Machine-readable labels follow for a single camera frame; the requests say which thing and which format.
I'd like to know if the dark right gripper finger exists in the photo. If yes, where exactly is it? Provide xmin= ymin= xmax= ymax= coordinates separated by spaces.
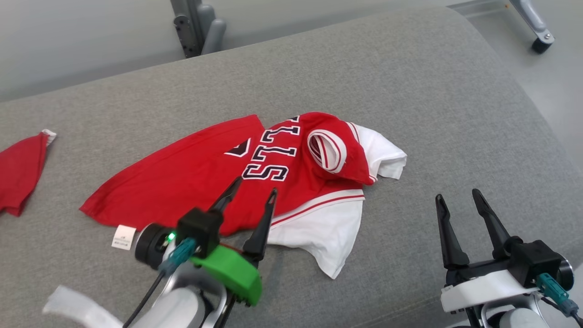
xmin=472 ymin=189 xmax=522 ymax=261
xmin=435 ymin=195 xmax=470 ymax=271

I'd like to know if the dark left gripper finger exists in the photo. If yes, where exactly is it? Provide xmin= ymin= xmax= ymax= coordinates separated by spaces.
xmin=242 ymin=188 xmax=278 ymax=265
xmin=209 ymin=176 xmax=243 ymax=215

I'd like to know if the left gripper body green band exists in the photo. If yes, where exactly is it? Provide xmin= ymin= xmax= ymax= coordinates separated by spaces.
xmin=189 ymin=244 xmax=263 ymax=307

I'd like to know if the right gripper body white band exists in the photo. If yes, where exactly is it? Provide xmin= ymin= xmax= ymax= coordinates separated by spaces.
xmin=440 ymin=260 xmax=542 ymax=314

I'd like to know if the red and white basketball jersey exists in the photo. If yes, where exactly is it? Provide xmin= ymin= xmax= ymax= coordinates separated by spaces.
xmin=80 ymin=112 xmax=408 ymax=280

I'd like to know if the black caster wheel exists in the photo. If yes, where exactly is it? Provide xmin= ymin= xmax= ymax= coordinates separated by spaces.
xmin=532 ymin=37 xmax=554 ymax=55

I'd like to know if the red shirt with white stripe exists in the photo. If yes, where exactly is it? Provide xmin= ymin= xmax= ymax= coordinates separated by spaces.
xmin=0 ymin=129 xmax=57 ymax=217

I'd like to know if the left black cable teal plug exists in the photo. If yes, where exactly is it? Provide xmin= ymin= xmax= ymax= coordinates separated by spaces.
xmin=122 ymin=238 xmax=197 ymax=328

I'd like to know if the white cable strap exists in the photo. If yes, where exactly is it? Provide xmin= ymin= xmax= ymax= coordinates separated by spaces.
xmin=42 ymin=285 xmax=124 ymax=328

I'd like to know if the grey metal frame post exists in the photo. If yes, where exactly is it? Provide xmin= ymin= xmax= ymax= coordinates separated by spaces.
xmin=170 ymin=0 xmax=227 ymax=59

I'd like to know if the grey metal frame leg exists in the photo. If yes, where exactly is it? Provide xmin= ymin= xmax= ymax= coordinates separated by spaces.
xmin=508 ymin=0 xmax=556 ymax=46

